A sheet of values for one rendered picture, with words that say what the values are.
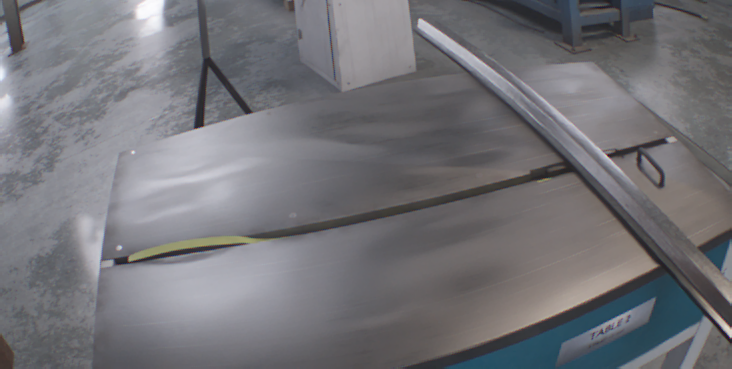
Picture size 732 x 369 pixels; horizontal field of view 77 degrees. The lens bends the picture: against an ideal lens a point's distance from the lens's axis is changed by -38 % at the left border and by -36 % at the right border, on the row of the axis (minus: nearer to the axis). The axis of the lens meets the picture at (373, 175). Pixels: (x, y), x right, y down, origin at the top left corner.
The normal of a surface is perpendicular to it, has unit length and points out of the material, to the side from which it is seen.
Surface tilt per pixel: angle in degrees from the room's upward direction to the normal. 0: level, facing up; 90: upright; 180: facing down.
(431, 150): 0
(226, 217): 0
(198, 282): 0
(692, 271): 75
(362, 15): 90
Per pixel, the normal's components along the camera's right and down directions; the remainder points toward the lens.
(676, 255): -0.93, 0.03
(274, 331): -0.10, -0.84
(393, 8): 0.46, 0.44
